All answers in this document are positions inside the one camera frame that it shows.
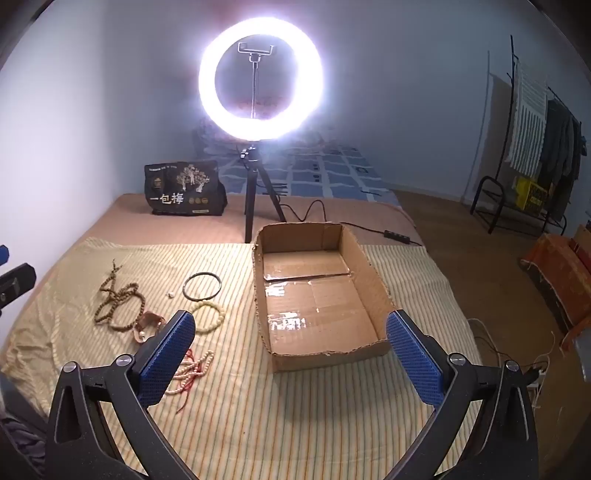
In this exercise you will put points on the yellow box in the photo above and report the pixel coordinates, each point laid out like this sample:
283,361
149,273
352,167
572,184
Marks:
531,194

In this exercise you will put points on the dark bangle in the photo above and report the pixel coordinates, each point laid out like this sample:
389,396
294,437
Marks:
184,286

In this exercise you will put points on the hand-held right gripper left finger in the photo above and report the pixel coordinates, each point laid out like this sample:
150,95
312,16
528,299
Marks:
167,355

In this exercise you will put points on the black printed bag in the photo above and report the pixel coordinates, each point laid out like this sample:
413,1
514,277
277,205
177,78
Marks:
184,189

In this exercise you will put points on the tan bed sheet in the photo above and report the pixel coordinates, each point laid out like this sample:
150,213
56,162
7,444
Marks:
184,226

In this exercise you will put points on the cardboard box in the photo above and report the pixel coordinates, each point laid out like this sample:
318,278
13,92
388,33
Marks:
318,314

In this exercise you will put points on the dark hanging clothes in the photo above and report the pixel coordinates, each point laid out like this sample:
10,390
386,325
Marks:
561,147

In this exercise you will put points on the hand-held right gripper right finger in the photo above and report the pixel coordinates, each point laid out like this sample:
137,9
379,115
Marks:
413,360

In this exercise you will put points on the blue patterned blanket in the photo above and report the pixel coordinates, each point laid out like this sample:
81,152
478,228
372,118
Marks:
323,170

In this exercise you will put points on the orange covered box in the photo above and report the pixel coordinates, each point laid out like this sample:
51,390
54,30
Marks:
558,267

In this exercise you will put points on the striped towel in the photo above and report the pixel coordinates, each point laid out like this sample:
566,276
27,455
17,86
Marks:
528,120

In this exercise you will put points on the black tripod stand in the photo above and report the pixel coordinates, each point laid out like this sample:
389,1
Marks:
251,184

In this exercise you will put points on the grey cloth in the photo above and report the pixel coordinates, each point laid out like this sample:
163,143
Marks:
18,443

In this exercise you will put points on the striped yellow cloth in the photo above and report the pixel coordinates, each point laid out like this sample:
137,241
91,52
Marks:
277,415

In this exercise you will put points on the black clothes rack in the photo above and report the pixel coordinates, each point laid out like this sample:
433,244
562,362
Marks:
511,69

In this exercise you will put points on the phone holder clamp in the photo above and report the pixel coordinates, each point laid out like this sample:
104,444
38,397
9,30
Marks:
256,47

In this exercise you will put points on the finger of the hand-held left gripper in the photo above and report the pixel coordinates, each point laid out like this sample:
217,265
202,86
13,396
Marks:
18,278
2,254

